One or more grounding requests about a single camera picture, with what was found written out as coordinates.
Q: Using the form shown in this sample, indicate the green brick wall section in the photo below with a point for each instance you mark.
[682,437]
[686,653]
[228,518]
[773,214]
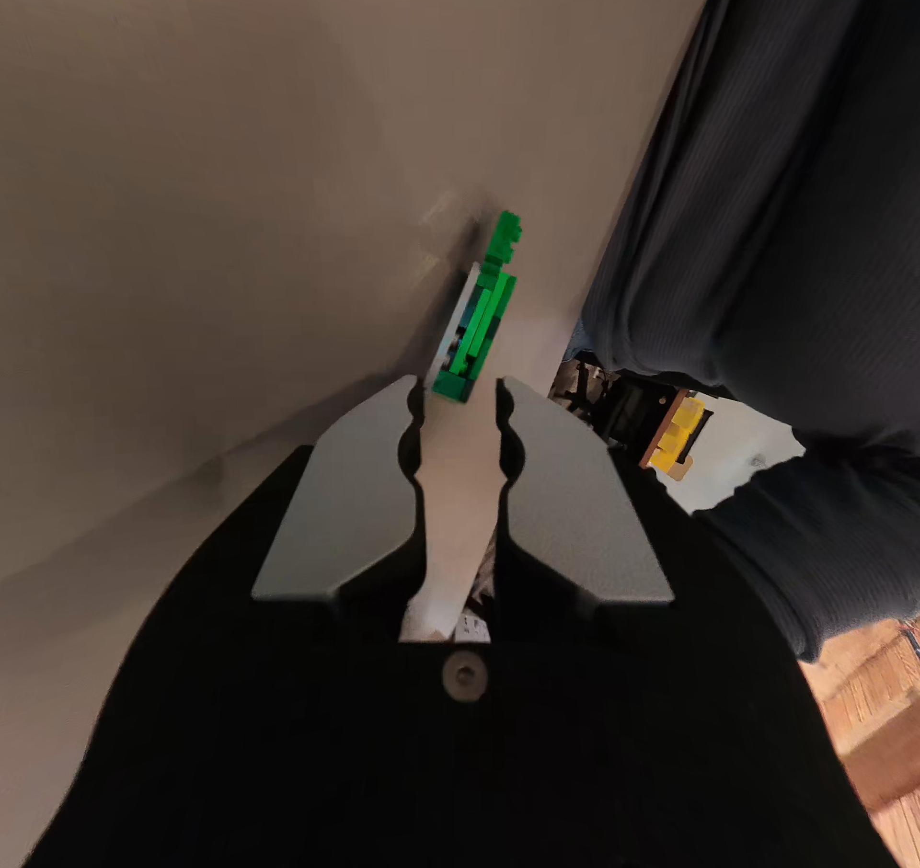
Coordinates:
[481,322]

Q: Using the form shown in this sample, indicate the person's dark sweater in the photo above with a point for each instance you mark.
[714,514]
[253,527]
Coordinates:
[755,164]

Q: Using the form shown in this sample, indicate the black chair frame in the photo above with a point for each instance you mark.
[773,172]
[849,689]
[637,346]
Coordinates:
[618,401]

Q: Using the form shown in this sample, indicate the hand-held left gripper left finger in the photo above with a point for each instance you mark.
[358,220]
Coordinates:
[345,501]

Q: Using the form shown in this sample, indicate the yellow storage bins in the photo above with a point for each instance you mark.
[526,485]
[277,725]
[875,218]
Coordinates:
[683,422]

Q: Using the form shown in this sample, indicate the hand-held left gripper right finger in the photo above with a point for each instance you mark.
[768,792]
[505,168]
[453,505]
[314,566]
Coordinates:
[575,516]

